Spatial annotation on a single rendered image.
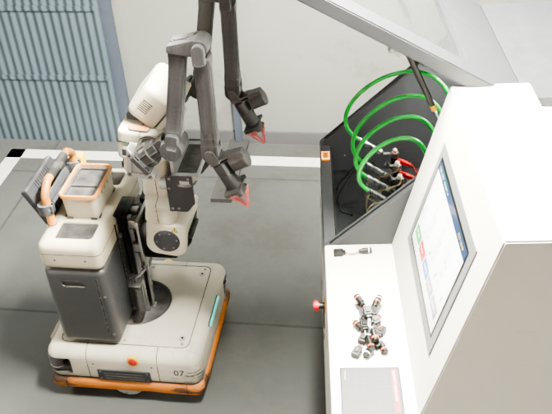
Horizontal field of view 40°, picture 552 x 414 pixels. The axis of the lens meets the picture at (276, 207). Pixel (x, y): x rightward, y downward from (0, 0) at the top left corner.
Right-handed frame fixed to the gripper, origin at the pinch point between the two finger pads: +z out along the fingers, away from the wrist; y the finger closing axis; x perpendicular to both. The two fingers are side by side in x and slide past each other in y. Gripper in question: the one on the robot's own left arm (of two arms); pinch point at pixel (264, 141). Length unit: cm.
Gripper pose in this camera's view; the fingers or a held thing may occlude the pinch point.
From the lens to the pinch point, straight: 302.1
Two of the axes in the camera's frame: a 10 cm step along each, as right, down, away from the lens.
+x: -8.8, 3.1, 3.6
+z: 4.6, 7.5, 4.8
